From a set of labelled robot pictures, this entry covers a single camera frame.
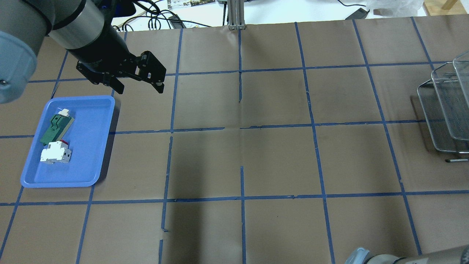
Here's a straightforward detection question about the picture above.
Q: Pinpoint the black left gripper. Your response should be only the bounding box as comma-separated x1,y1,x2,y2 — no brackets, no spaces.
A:
69,25,166,95

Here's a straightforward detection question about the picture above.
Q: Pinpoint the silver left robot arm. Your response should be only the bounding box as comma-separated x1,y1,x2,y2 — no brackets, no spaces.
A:
0,0,166,104

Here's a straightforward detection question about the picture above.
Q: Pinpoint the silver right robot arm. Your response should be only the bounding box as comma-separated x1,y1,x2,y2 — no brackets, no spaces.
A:
345,245,469,264

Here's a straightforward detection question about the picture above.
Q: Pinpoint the blue plastic tray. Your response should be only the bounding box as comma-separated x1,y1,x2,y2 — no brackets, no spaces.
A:
20,95,117,188

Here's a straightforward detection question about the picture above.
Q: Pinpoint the white circuit breaker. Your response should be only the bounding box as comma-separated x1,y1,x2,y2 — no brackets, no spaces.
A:
40,140,72,164

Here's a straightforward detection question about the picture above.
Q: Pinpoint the black power adapter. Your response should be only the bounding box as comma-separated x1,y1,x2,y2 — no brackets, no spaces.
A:
345,8,370,20

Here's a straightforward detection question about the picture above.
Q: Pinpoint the wooden board with stand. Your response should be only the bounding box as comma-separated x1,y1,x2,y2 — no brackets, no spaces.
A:
423,0,468,16

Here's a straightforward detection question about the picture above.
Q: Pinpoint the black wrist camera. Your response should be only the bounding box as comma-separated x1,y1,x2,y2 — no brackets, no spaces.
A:
93,0,136,18

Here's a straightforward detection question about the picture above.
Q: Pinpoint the green switch with white cap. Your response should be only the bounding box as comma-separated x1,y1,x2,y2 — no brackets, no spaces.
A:
40,109,75,146

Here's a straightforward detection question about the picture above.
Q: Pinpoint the aluminium frame post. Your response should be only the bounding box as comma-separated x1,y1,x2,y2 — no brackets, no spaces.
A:
226,0,246,30

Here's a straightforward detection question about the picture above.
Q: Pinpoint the wire mesh shelf basket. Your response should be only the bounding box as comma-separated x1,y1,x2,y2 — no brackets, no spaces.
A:
417,51,469,163

